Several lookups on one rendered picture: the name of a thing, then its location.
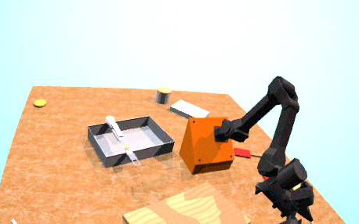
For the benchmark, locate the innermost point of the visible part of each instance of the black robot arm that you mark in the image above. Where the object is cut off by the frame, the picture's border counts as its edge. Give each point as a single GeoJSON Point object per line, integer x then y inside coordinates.
{"type": "Point", "coordinates": [281, 176]}

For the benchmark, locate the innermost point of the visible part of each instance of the grey cylinder with yellow top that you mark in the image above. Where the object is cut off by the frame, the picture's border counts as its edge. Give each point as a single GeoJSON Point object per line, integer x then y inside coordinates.
{"type": "Point", "coordinates": [162, 95]}

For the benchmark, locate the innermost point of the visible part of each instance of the yellow flat disc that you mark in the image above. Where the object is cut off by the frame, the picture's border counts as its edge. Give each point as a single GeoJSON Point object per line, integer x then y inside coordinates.
{"type": "Point", "coordinates": [39, 103]}

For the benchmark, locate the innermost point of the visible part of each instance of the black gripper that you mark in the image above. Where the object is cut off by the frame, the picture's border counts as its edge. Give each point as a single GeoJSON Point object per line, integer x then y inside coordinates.
{"type": "Point", "coordinates": [287, 212]}

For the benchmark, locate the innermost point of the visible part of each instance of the white flat rectangular block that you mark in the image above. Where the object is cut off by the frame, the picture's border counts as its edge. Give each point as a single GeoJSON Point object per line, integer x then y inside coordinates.
{"type": "Point", "coordinates": [188, 110]}

